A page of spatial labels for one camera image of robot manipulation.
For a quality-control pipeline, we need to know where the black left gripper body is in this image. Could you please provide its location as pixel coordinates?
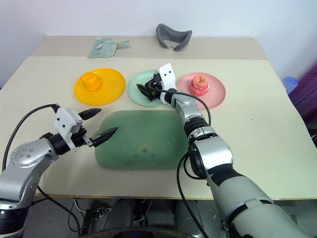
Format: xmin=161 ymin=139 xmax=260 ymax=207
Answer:
xmin=70 ymin=126 xmax=95 ymax=149

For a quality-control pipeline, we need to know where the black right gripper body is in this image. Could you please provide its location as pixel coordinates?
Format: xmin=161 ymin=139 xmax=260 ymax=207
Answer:
xmin=145 ymin=72 xmax=164 ymax=93

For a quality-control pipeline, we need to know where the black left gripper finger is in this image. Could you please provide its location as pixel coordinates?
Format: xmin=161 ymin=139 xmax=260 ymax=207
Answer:
xmin=78 ymin=108 xmax=103 ymax=121
xmin=90 ymin=126 xmax=119 ymax=148

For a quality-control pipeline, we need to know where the light green plate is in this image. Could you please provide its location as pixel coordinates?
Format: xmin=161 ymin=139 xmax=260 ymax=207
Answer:
xmin=127 ymin=69 xmax=174 ymax=108

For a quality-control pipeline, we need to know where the yellow plate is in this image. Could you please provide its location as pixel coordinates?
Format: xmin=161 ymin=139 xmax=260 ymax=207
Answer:
xmin=73 ymin=67 xmax=126 ymax=106

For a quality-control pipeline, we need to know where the pink plate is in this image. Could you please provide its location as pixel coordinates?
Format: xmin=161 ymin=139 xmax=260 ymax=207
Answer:
xmin=176 ymin=72 xmax=226 ymax=110

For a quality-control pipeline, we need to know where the yellow toy pepper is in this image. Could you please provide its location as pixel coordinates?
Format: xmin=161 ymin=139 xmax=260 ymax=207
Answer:
xmin=81 ymin=72 xmax=103 ymax=92

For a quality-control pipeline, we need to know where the green rectangular tray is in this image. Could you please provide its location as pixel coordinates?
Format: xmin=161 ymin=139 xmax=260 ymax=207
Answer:
xmin=95 ymin=109 xmax=191 ymax=172

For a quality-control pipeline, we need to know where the red toy apple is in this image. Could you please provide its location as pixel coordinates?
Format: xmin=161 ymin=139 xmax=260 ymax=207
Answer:
xmin=189 ymin=75 xmax=211 ymax=98

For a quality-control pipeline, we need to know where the grey foam face pad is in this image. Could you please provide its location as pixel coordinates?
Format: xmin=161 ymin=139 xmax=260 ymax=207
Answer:
xmin=156 ymin=23 xmax=193 ymax=53

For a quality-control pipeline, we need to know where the light green zip pouch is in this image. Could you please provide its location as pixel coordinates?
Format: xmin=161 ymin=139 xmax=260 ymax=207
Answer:
xmin=87 ymin=37 xmax=131 ymax=60

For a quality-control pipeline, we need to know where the blue ribbed bottle cap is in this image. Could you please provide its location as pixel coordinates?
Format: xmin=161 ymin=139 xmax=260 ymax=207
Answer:
xmin=282 ymin=76 xmax=301 ymax=94

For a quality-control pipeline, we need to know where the purple fabric object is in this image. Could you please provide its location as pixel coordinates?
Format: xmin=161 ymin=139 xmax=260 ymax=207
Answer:
xmin=288 ymin=61 xmax=317 ymax=131

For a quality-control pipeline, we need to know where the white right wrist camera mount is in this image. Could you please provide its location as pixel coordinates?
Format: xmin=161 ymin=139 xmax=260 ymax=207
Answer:
xmin=158 ymin=62 xmax=178 ymax=104

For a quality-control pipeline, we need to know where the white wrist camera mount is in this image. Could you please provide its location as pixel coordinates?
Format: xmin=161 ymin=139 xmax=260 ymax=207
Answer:
xmin=158 ymin=62 xmax=178 ymax=104
xmin=53 ymin=108 xmax=83 ymax=151

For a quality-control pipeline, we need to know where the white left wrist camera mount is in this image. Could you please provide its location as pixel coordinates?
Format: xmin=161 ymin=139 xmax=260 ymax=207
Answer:
xmin=53 ymin=108 xmax=83 ymax=151

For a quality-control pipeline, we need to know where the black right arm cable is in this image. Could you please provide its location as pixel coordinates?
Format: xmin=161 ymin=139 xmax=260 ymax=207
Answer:
xmin=151 ymin=89 xmax=212 ymax=238

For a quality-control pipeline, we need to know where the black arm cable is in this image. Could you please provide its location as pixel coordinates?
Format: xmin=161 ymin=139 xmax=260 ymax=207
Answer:
xmin=1 ymin=103 xmax=62 ymax=172
xmin=151 ymin=89 xmax=212 ymax=238

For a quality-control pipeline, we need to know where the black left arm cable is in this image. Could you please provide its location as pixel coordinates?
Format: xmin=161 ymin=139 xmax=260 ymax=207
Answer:
xmin=1 ymin=103 xmax=62 ymax=172

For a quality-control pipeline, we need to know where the black cable under table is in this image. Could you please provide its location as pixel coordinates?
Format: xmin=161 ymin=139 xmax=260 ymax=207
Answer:
xmin=29 ymin=186 xmax=82 ymax=236

